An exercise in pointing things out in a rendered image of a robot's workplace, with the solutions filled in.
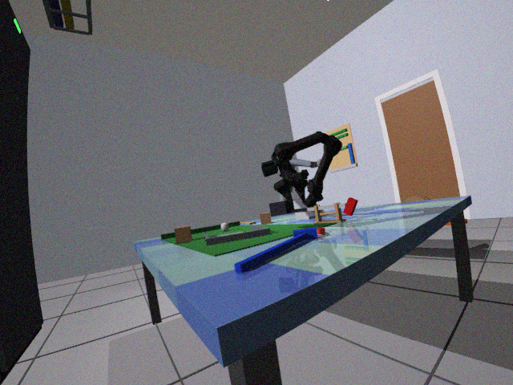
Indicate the green flat mat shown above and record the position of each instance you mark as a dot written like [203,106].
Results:
[198,242]

